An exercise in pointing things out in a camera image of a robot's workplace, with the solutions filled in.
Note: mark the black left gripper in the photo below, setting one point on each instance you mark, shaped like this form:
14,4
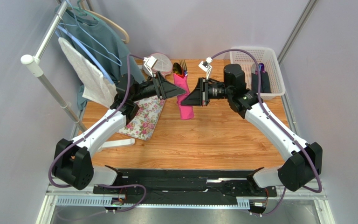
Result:
163,88

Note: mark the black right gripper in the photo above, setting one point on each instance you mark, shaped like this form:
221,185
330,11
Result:
203,92

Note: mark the iridescent gold spoon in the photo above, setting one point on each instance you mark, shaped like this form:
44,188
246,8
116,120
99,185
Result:
178,70

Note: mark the iridescent fork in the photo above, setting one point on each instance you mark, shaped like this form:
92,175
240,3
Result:
184,67

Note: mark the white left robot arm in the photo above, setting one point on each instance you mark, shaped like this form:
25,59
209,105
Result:
72,165

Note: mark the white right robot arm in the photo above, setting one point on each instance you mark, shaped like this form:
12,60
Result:
303,160

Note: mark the dark rolled napkin bundle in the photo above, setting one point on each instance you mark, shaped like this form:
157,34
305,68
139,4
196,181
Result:
261,79

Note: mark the white mesh laundry pouch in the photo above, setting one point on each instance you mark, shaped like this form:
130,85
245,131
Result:
163,64

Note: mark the floral cloth mat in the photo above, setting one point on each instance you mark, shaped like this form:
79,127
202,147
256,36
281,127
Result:
145,121

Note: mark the white towel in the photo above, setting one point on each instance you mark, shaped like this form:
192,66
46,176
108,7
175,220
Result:
97,88

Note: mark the white plastic basket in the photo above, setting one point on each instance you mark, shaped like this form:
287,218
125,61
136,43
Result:
265,56

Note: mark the teal t-shirt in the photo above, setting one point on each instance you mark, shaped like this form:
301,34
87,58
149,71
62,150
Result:
131,66

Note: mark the blue clothes hanger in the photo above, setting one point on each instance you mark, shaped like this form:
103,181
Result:
96,41

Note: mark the wooden clothes hanger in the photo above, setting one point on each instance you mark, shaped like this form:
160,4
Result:
87,7

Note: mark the metal clothes rack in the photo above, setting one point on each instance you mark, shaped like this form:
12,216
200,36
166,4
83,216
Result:
32,63

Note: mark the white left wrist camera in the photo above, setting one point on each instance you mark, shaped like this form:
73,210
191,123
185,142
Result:
148,64

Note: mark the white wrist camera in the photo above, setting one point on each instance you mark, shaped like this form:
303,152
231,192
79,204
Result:
206,66
148,64

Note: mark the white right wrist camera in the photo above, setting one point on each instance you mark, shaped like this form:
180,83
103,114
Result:
206,66

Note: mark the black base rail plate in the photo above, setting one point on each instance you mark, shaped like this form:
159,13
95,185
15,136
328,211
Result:
185,186

